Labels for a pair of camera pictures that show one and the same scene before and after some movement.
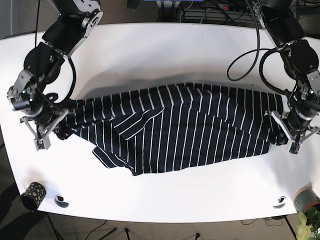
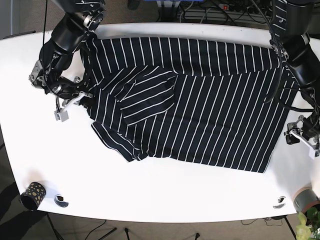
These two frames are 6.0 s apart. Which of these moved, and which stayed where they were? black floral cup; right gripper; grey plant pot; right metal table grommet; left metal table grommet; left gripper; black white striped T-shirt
Moved: right gripper; left gripper; black white striped T-shirt
Stayed: grey plant pot; right metal table grommet; black floral cup; left metal table grommet
